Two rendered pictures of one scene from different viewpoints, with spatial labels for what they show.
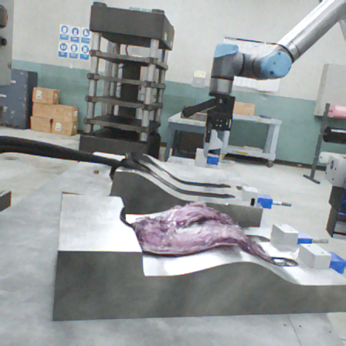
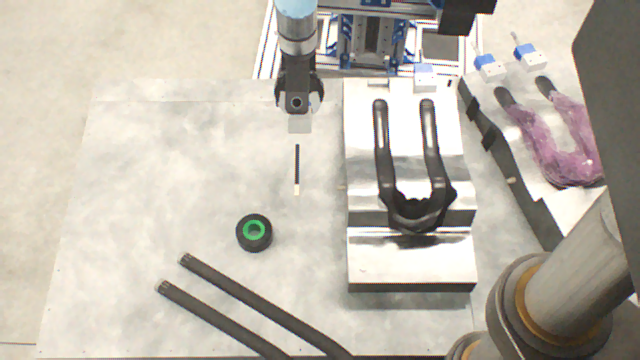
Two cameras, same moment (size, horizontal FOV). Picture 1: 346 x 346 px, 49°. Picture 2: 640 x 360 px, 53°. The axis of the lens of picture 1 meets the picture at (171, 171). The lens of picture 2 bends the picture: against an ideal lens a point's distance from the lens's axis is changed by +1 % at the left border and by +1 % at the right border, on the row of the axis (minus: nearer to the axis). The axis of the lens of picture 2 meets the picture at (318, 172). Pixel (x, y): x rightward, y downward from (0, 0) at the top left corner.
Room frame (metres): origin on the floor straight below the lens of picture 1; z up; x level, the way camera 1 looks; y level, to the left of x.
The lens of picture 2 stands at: (1.24, 0.70, 2.07)
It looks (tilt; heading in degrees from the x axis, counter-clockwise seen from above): 60 degrees down; 269
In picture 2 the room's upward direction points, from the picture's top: straight up
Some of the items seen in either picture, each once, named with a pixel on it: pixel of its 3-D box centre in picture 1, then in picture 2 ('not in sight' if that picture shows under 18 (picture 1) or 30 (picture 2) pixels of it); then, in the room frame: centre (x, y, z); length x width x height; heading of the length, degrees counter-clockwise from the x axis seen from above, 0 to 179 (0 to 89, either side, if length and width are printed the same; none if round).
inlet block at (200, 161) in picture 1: (215, 160); (300, 102); (1.26, -0.14, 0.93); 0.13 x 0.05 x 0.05; 89
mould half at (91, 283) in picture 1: (195, 249); (558, 143); (0.67, -0.07, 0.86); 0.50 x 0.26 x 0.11; 106
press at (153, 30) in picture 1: (131, 91); not in sight; (5.66, 0.75, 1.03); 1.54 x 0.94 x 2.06; 175
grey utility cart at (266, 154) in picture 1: (245, 137); not in sight; (6.95, -1.26, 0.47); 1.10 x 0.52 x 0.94; 93
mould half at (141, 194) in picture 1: (164, 189); (404, 173); (1.03, 0.01, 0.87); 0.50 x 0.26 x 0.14; 89
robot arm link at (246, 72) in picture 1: (256, 66); not in sight; (1.27, -0.22, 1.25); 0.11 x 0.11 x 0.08; 14
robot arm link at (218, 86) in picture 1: (220, 86); (295, 35); (1.26, -0.12, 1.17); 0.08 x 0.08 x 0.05
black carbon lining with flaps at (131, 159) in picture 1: (172, 174); (411, 155); (1.02, 0.00, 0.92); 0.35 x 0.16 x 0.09; 89
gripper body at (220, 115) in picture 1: (218, 112); (298, 60); (1.26, -0.13, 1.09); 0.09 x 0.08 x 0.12; 89
